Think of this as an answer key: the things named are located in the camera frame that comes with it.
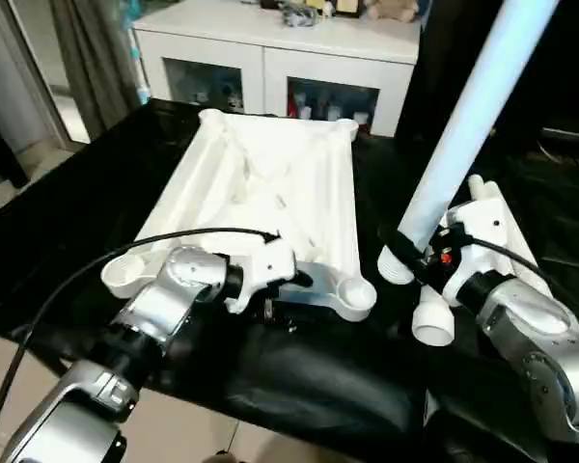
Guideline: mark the white glass-door cabinet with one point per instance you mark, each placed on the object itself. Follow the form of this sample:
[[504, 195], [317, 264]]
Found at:
[[260, 62]]

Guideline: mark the large black case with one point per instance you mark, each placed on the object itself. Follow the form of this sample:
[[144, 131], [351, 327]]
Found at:
[[559, 87]]

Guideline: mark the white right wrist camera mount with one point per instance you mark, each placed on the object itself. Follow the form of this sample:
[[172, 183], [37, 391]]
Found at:
[[482, 222]]

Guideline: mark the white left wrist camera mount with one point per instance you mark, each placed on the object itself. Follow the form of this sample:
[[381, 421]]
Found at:
[[265, 270]]

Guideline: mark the blue white patterned item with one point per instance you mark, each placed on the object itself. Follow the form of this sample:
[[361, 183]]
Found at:
[[137, 87]]

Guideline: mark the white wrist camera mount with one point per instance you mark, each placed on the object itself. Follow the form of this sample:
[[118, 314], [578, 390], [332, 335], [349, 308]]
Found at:
[[265, 270], [482, 222]]

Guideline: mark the white plastic table top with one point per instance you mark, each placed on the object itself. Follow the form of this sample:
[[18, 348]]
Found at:
[[294, 193]]

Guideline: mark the black work mat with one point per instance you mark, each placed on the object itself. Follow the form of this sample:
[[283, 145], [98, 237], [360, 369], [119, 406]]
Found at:
[[318, 376]]

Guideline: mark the grey curtain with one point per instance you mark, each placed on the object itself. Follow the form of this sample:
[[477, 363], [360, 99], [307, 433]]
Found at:
[[91, 58]]

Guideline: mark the grey crumpled item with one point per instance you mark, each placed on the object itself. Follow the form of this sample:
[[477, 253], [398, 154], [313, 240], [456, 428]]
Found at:
[[301, 17]]

